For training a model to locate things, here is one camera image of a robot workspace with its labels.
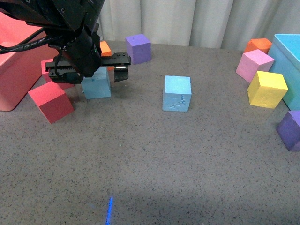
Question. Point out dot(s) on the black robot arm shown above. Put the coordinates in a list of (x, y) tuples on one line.
[(70, 27)]

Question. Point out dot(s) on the light blue foam cube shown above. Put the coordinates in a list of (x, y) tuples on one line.
[(177, 93), (97, 86)]

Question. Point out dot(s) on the pink foam cube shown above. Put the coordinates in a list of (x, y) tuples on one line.
[(253, 61)]

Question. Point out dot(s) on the orange foam cube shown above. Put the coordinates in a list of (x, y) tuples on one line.
[(105, 49), (262, 44)]

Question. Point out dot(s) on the dark red foam cube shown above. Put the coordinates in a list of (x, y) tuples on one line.
[(47, 78)]

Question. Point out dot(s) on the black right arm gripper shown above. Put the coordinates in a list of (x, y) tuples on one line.
[(81, 57)]

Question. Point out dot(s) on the light blue plastic bin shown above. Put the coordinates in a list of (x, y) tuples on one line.
[(285, 50)]

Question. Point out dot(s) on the yellow foam cube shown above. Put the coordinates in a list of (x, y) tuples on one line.
[(266, 89)]

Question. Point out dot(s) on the pink plastic bin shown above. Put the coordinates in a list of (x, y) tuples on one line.
[(19, 71)]

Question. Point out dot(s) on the purple foam cube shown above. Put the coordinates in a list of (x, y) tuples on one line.
[(138, 48), (289, 130)]

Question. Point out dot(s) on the grey curtain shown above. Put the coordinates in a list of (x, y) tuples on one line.
[(227, 24)]

